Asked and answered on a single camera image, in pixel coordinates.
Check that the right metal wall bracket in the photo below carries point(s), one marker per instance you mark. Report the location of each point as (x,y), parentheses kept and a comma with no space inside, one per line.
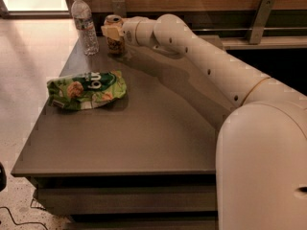
(259,19)

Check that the upper grey drawer front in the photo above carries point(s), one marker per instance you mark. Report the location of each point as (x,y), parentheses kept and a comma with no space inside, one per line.
(130,200)

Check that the grey drawer cabinet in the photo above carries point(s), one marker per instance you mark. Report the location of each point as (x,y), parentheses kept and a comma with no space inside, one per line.
(162,133)

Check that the orange soda can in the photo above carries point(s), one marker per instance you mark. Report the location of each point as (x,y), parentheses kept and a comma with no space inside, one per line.
(115,47)

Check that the left metal wall bracket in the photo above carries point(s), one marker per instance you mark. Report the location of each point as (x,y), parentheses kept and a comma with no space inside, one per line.
(119,7)

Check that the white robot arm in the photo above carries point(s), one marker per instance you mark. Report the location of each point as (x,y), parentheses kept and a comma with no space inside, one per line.
(261,166)

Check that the horizontal metal rail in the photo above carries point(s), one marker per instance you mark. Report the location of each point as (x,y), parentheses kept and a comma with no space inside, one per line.
(224,32)

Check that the black object at left edge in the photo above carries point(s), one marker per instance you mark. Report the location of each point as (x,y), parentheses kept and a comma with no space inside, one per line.
(3,178)

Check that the metal wall bracket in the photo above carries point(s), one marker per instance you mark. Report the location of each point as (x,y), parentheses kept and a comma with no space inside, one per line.
(259,19)
(119,7)

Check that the grey drawer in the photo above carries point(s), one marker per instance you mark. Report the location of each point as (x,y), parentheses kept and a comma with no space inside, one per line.
(130,200)
(144,225)

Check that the green chip bag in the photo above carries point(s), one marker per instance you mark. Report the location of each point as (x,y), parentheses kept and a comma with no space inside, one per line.
(86,91)

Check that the lower grey drawer front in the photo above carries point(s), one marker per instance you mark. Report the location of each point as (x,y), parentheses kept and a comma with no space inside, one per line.
(144,225)

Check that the clear plastic water bottle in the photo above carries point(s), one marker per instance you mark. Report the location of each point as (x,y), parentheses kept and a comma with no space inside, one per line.
(84,24)

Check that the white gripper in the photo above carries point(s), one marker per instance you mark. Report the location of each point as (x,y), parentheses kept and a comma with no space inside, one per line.
(129,33)

